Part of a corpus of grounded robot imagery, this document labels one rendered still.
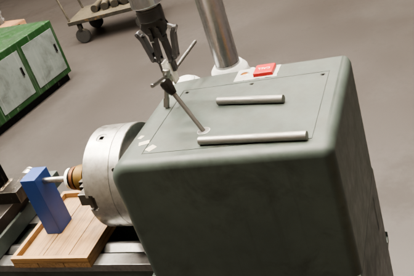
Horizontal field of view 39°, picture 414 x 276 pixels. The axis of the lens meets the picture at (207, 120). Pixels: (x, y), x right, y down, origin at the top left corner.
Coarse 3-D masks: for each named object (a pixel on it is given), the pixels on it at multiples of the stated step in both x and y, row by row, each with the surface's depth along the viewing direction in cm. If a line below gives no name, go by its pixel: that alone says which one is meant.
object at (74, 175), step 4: (80, 164) 187; (72, 168) 186; (76, 168) 185; (80, 168) 184; (68, 172) 186; (72, 172) 185; (76, 172) 184; (80, 172) 182; (68, 176) 185; (72, 176) 185; (76, 176) 183; (80, 176) 182; (68, 180) 185; (72, 180) 185; (76, 180) 183; (68, 184) 185; (72, 184) 185; (76, 184) 184; (72, 188) 186; (76, 188) 185
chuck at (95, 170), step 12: (96, 132) 175; (108, 132) 173; (96, 144) 171; (108, 144) 169; (84, 156) 170; (96, 156) 168; (108, 156) 167; (84, 168) 169; (96, 168) 167; (84, 180) 168; (96, 180) 167; (108, 180) 165; (84, 192) 169; (96, 192) 167; (108, 192) 166; (108, 204) 167; (96, 216) 172; (108, 216) 171; (120, 216) 170
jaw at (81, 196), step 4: (80, 180) 181; (80, 184) 181; (80, 188) 177; (80, 192) 174; (80, 196) 172; (84, 196) 172; (80, 200) 173; (84, 200) 173; (88, 200) 170; (92, 200) 170; (84, 204) 173; (88, 204) 173; (92, 204) 170; (96, 204) 170; (96, 208) 171
